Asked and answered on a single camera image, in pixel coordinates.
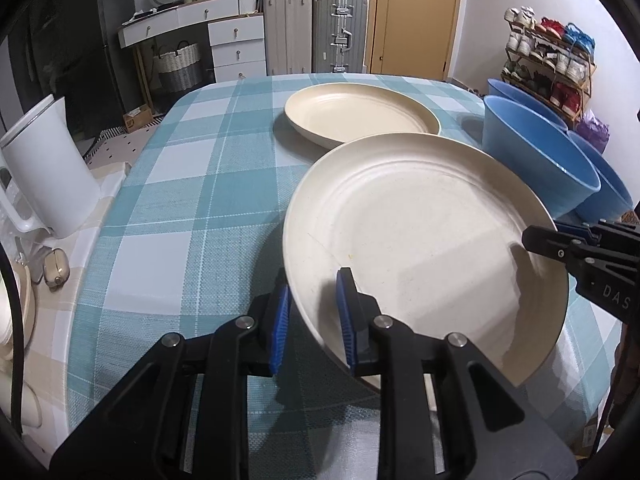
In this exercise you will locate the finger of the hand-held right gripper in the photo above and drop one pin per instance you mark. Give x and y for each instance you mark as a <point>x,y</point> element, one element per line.
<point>542,242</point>
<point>575,230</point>

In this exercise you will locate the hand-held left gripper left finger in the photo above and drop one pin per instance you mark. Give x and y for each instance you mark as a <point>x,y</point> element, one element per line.
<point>280,330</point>

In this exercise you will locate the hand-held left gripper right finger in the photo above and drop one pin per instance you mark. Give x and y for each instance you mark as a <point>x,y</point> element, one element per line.
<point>345,320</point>

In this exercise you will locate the blue bowl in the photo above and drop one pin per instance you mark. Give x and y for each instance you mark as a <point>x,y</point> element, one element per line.
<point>535,155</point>
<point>520,97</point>
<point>612,190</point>

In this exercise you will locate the cream round plate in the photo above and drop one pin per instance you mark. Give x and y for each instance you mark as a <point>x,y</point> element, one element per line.
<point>425,260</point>
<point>360,115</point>

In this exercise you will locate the purple rolled mat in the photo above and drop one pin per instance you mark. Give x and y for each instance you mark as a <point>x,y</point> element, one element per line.
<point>595,132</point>

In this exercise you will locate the wooden shoe rack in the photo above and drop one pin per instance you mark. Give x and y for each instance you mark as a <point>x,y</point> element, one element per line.
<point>590,77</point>

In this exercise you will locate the teal checked tablecloth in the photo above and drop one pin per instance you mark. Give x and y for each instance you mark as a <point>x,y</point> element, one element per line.
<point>175,210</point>

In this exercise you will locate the rows of shoes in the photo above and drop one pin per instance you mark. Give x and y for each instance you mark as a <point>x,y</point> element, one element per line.
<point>545,55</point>

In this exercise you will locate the beige checked cloth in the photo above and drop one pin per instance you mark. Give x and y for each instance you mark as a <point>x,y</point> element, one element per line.
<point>60,320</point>

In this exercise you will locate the small cardboard box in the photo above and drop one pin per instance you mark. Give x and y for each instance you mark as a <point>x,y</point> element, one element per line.
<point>137,119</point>

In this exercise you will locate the wooden door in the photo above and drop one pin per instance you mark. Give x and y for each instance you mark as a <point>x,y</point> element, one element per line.
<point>415,15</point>

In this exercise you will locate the woven storage basket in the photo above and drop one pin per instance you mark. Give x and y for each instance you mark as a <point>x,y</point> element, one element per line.
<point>177,67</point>

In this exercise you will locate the white electric kettle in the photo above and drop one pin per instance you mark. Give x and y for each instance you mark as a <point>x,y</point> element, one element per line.
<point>47,170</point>

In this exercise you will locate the silver suitcase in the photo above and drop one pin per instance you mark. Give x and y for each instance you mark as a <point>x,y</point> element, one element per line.
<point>339,32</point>

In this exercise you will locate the beige suitcase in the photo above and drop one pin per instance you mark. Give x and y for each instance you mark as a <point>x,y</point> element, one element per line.
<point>287,30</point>

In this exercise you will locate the white drawer dresser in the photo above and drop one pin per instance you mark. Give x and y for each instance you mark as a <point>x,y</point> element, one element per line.
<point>235,35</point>

